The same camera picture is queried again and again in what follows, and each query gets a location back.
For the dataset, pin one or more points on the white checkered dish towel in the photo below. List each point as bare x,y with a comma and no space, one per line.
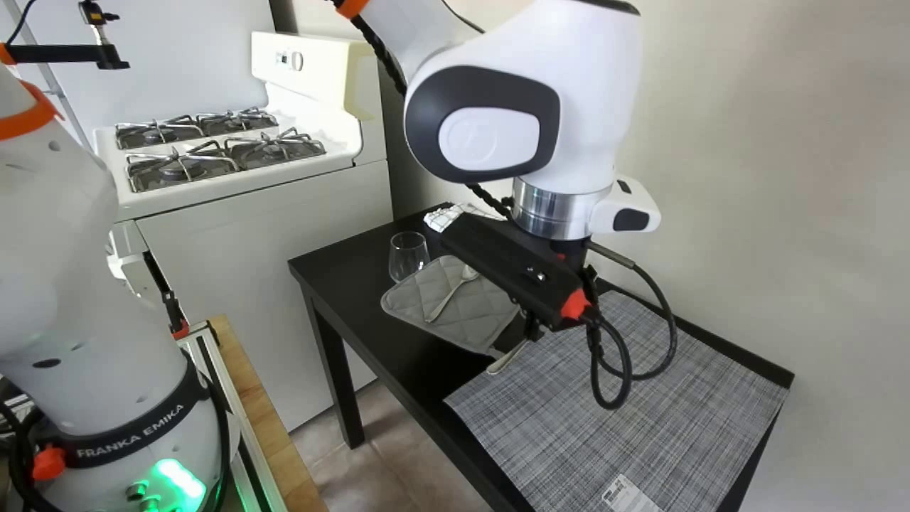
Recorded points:
442,221

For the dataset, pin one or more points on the grey woven placemat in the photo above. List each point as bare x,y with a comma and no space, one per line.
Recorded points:
643,417

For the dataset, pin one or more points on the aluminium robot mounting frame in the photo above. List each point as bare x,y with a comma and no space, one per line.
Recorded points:
232,427

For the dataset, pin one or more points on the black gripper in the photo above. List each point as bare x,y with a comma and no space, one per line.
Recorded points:
516,272

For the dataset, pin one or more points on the wooden bench board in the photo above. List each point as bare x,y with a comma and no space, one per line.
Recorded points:
275,427

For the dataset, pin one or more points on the white gas stove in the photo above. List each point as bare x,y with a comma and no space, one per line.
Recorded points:
238,228

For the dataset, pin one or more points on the grey quilted pot holder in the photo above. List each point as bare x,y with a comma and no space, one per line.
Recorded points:
444,315

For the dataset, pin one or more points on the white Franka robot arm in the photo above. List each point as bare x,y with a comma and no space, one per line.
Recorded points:
529,87

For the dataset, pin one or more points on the clear drinking glass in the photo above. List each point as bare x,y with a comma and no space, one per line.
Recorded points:
408,256

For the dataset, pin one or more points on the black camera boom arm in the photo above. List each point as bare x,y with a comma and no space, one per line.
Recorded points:
57,56

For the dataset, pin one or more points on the black wooden table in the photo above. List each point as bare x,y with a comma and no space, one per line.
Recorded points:
360,303

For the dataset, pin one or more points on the silver spoon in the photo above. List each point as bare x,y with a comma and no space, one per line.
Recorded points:
444,299

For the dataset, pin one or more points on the white printed placemat label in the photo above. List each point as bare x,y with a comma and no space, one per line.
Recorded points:
633,494

